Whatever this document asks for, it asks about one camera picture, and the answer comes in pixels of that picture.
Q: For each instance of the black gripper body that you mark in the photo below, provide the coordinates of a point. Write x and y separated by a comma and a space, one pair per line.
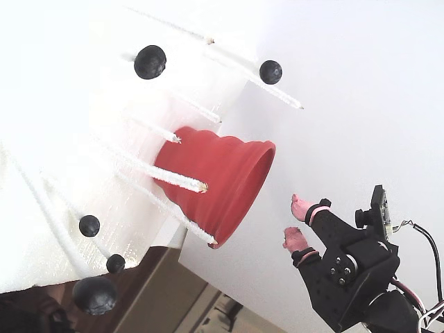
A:
350, 277

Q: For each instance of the pink-tipped gripper finger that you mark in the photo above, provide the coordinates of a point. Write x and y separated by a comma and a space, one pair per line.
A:
329, 225

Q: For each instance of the stained pink gripper finger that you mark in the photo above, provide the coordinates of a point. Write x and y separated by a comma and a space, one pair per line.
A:
296, 243

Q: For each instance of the dark blueberry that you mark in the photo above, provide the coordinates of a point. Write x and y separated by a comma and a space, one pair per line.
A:
94, 295
150, 62
115, 263
89, 225
270, 72

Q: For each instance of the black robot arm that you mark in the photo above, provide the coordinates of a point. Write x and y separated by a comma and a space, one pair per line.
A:
392, 312

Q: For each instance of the red collapsible silicone cup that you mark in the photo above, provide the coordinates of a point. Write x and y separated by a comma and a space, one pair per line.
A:
225, 163

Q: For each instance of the white fuzzy stick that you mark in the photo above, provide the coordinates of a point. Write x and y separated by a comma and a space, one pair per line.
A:
48, 222
284, 97
194, 227
173, 26
208, 115
98, 249
173, 177
73, 212
243, 61
156, 127

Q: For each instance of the white backdrop sheet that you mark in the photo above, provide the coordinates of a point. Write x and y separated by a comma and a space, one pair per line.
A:
347, 104

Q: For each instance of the beige wooden cabinet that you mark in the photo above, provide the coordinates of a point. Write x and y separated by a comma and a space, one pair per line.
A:
166, 295

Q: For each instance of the white foam block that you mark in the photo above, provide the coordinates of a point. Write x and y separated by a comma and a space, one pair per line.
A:
69, 104

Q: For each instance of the dark fabric object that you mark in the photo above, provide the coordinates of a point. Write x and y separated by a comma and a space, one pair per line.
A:
27, 315

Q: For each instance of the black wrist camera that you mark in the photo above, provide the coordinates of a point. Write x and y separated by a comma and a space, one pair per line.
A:
379, 211

